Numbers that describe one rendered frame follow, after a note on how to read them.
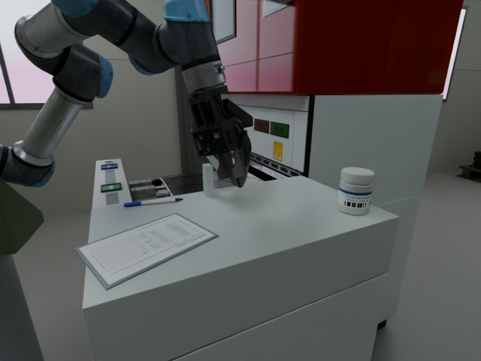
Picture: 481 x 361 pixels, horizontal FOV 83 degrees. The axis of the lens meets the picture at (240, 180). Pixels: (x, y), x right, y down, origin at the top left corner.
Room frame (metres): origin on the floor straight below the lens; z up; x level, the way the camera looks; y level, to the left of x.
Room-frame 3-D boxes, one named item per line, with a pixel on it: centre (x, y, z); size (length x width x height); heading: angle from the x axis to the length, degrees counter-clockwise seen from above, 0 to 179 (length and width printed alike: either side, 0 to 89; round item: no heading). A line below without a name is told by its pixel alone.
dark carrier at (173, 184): (0.96, 0.08, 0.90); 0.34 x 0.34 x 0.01; 26
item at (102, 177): (0.86, 0.44, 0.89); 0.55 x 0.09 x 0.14; 26
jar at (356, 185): (0.59, -0.27, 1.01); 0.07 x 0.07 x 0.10
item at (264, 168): (1.07, -0.10, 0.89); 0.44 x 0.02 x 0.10; 26
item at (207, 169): (0.69, 0.07, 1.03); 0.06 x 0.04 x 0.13; 116
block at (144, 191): (0.90, 0.34, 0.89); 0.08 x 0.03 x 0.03; 116
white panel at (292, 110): (1.23, -0.04, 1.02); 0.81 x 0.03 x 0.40; 26
